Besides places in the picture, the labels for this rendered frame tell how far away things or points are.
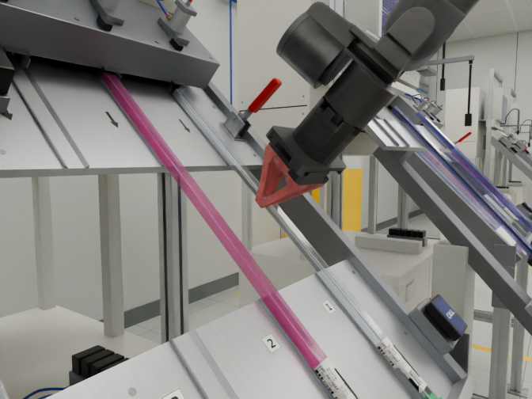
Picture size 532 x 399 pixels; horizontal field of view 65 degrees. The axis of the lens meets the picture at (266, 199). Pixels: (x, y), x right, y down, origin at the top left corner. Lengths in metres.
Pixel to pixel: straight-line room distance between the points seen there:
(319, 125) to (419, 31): 0.13
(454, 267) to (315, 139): 0.46
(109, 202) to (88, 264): 1.58
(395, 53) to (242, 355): 0.30
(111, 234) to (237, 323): 0.56
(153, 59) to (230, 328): 0.37
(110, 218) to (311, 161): 0.53
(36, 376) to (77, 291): 1.62
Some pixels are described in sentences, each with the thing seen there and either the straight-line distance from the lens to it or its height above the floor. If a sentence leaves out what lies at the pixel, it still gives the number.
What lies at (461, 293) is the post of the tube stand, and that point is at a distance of 0.84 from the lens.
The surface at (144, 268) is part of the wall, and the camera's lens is 2.68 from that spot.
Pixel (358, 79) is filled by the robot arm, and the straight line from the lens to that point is 0.44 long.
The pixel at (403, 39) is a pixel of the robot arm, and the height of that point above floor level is 1.09.
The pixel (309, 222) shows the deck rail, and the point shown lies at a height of 0.90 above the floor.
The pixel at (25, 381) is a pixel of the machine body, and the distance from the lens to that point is 0.85.
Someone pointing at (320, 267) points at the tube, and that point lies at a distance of 0.49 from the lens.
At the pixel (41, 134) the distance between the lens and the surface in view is 0.44.
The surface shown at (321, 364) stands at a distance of 0.40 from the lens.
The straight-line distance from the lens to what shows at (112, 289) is 0.92.
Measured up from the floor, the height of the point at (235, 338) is 0.84.
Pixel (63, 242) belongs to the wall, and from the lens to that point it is 2.36.
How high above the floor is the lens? 0.98
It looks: 5 degrees down
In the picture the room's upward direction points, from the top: straight up
